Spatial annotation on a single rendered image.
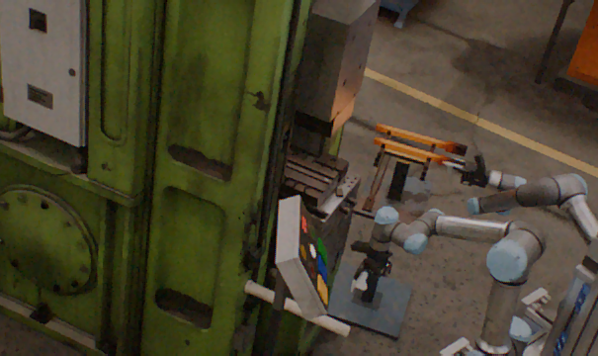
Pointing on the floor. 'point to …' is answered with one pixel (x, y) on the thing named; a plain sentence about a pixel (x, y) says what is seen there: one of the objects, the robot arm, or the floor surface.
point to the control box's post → (275, 319)
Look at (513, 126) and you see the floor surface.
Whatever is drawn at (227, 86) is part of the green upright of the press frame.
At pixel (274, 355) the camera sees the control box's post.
